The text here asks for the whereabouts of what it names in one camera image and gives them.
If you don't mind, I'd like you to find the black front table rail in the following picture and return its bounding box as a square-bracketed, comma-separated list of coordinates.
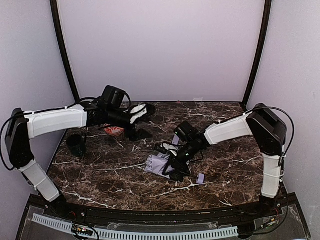
[27, 193, 298, 227]

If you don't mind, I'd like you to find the lavender folding umbrella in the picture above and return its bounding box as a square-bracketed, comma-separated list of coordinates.
[143, 134, 206, 186]

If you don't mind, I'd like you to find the grey slotted cable duct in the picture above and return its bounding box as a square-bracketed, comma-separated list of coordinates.
[31, 213, 239, 240]

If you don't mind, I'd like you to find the right black corner post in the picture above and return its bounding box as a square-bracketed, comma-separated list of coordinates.
[240, 0, 273, 110]

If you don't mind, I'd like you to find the black cup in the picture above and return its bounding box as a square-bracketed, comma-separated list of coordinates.
[66, 134, 87, 158]

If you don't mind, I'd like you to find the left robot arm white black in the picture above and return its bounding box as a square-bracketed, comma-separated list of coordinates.
[0, 98, 156, 203]

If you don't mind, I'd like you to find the black corner post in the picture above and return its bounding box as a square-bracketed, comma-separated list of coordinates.
[240, 0, 273, 110]
[49, 0, 80, 102]

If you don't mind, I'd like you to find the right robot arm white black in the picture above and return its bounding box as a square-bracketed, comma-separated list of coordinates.
[161, 103, 295, 199]

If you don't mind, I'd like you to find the left black corner post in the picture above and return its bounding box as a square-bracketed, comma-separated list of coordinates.
[49, 0, 80, 102]

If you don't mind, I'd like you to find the red patterned plate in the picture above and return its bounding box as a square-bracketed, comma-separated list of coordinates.
[103, 124, 125, 137]

